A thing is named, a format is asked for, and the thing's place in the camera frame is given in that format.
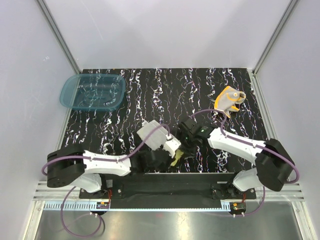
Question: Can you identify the grey yellow frog towel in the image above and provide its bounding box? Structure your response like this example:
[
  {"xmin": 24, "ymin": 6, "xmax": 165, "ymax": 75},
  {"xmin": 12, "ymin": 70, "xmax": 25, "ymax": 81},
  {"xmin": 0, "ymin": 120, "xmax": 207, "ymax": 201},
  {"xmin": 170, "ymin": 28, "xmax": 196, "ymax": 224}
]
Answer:
[{"xmin": 136, "ymin": 119, "xmax": 186, "ymax": 167}]

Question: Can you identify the blue transparent plastic container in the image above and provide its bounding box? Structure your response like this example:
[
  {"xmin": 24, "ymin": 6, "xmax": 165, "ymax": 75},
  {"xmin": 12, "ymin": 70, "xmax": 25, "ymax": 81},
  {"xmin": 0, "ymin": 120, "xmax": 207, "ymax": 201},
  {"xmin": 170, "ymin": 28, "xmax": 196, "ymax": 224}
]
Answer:
[{"xmin": 59, "ymin": 73, "xmax": 126, "ymax": 112}]

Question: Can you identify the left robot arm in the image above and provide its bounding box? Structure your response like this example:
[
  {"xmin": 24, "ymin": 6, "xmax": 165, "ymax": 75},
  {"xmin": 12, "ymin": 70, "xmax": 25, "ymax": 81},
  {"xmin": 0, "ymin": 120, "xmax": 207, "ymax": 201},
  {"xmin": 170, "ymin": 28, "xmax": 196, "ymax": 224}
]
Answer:
[{"xmin": 42, "ymin": 144, "xmax": 173, "ymax": 198}]

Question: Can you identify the right orange connector box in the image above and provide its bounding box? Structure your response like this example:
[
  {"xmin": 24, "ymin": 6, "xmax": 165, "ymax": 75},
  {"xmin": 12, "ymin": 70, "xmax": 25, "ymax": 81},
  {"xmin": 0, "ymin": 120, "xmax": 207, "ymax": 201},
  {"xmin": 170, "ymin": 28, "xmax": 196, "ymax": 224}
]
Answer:
[{"xmin": 231, "ymin": 202, "xmax": 247, "ymax": 214}]

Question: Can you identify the aluminium frame rail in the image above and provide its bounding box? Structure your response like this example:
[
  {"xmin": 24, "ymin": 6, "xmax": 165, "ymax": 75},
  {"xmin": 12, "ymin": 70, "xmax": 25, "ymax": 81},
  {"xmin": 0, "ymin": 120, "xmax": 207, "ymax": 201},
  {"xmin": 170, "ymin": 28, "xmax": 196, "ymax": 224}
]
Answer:
[{"xmin": 32, "ymin": 181, "xmax": 304, "ymax": 212}]

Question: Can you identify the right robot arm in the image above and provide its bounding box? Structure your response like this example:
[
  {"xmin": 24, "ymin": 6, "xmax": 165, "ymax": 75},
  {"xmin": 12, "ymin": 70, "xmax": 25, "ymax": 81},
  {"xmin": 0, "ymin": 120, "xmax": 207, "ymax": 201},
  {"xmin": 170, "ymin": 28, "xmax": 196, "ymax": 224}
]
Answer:
[{"xmin": 177, "ymin": 117, "xmax": 295, "ymax": 199}]

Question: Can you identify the orange connector box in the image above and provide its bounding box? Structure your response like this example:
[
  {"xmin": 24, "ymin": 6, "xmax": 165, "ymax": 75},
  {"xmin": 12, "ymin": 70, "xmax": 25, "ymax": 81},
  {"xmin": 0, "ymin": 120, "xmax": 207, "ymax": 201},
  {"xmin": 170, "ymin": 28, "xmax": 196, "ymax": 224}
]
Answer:
[
  {"xmin": 96, "ymin": 201, "xmax": 110, "ymax": 209},
  {"xmin": 231, "ymin": 202, "xmax": 247, "ymax": 214}
]

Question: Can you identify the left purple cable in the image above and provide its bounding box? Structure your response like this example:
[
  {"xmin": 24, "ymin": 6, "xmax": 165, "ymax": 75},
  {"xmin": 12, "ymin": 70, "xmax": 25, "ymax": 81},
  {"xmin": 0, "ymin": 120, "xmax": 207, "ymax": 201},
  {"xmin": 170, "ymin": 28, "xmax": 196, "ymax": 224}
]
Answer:
[{"xmin": 41, "ymin": 123, "xmax": 173, "ymax": 237}]

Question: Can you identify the grey orange crumpled towel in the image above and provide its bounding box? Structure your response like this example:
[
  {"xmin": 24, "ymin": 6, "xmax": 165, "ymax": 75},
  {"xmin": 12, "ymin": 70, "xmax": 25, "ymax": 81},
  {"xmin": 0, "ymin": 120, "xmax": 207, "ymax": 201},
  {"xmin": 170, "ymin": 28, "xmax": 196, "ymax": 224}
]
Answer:
[{"xmin": 214, "ymin": 86, "xmax": 247, "ymax": 118}]

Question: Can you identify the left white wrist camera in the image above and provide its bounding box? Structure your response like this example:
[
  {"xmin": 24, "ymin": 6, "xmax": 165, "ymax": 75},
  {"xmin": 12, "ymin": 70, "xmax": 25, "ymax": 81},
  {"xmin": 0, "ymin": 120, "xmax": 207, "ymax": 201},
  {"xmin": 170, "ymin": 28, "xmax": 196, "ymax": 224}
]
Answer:
[{"xmin": 163, "ymin": 134, "xmax": 181, "ymax": 158}]

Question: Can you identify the left orange connector box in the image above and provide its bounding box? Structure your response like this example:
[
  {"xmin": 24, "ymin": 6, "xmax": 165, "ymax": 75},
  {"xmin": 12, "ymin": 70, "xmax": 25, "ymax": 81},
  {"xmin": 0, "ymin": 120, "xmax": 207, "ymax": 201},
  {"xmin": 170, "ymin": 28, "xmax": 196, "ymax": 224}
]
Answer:
[{"xmin": 96, "ymin": 201, "xmax": 110, "ymax": 209}]

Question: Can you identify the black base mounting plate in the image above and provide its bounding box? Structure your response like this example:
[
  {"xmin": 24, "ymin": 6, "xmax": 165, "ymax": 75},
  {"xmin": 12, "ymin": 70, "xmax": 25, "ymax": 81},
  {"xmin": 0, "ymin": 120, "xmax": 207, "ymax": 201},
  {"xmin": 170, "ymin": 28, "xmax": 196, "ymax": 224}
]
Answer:
[{"xmin": 82, "ymin": 173, "xmax": 253, "ymax": 199}]

